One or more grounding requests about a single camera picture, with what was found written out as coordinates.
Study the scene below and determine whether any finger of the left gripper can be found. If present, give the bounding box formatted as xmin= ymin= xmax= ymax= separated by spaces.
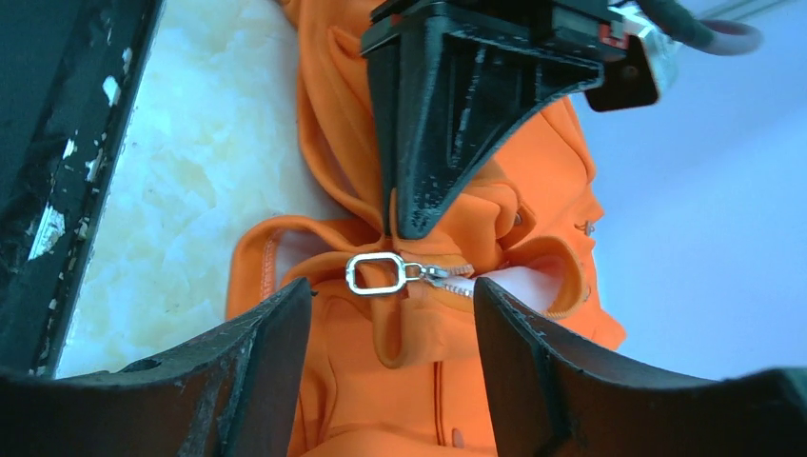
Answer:
xmin=361 ymin=1 xmax=605 ymax=240

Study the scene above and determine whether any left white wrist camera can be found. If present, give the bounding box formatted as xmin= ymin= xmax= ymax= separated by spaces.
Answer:
xmin=584 ymin=2 xmax=681 ymax=112

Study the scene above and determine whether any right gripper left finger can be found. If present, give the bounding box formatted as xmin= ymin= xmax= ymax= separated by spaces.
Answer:
xmin=1 ymin=280 xmax=312 ymax=456

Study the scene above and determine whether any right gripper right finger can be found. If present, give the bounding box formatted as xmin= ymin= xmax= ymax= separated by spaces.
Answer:
xmin=474 ymin=278 xmax=806 ymax=456

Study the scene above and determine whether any orange zip-up jacket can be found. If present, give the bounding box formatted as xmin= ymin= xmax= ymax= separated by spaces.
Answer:
xmin=226 ymin=1 xmax=625 ymax=456

